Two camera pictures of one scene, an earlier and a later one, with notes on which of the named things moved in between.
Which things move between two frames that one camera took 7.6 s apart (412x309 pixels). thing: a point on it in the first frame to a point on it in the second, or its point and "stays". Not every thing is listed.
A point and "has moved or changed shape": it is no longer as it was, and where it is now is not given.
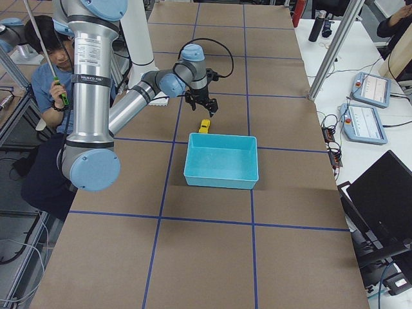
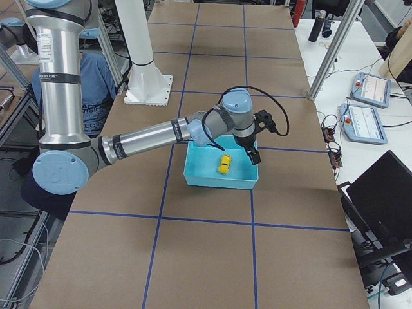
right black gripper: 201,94 to 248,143
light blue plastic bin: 221,160 stays
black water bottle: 317,26 stays
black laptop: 378,206 stays
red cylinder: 298,12 stays
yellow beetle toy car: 205,124 has moved or changed shape
